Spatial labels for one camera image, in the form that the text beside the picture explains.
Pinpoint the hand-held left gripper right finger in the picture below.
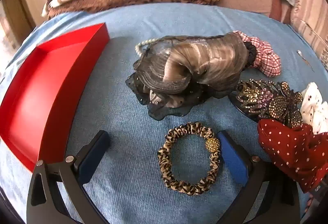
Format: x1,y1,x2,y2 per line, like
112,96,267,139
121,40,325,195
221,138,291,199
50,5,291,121
216,130,301,224

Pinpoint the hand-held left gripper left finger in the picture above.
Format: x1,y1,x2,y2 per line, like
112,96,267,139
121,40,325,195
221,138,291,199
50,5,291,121
26,130,111,224

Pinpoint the red polka-dot scrunchie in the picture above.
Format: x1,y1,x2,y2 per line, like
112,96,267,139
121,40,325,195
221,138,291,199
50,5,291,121
257,119,328,194

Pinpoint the leaf rhinestone hair clip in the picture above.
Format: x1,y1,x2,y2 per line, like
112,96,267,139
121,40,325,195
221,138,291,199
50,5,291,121
229,79,280,122

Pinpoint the leopard print scrunchie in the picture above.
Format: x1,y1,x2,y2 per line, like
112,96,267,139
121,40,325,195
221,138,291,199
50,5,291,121
157,122,222,196

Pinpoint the red tray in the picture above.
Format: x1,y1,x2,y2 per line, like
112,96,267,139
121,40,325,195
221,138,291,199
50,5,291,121
0,23,110,173

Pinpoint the brown hair bun piece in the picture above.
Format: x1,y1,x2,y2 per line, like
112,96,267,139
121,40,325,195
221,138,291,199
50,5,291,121
125,32,250,121

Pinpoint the red plaid scrunchie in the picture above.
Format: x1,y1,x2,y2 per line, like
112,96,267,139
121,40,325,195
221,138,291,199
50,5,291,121
232,30,282,78

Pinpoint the blue cloth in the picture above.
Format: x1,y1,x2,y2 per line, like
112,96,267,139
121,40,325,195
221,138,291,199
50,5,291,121
0,2,328,224

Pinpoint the flower rhinestone hair clip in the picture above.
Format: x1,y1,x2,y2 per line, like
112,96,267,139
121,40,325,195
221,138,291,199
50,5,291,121
266,81,304,128

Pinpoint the white dotted scrunchie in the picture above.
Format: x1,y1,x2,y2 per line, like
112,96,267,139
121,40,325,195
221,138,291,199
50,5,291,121
299,82,328,135

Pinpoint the black scrunchie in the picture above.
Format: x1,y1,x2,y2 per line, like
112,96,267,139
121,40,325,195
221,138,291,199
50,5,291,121
243,42,258,68

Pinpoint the metal hairpin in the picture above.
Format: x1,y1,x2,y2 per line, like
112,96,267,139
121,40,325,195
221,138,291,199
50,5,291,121
297,49,315,72

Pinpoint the pink striped bedsheet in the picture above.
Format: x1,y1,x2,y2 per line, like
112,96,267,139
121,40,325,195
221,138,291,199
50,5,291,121
218,0,328,66

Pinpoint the small white pearl bracelet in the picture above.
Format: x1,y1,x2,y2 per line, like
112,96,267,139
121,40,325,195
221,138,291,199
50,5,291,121
135,38,170,57

